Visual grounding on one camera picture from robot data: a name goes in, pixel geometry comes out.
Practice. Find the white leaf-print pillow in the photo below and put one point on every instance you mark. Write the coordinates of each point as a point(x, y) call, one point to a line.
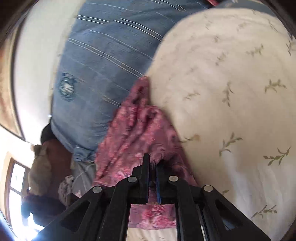
point(226, 80)

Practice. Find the olive cloth on cushion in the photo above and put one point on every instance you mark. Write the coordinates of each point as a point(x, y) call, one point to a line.
point(40, 174)

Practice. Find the crumpled grey cloth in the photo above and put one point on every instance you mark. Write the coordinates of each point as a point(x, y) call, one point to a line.
point(65, 189)

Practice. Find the blue plaid pillow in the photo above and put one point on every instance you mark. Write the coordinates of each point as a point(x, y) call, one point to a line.
point(111, 45)

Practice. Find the grey star-print bedding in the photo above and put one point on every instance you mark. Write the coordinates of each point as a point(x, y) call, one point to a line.
point(83, 173)

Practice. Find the pink floral garment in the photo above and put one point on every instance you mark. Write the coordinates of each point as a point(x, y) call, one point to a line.
point(139, 128)

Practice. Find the brown cushion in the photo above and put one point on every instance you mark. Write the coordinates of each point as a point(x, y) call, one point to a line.
point(60, 160)

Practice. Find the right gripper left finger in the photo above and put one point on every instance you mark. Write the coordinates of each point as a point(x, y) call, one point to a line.
point(140, 189)

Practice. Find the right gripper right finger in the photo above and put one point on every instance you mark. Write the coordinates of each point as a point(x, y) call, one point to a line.
point(166, 192)

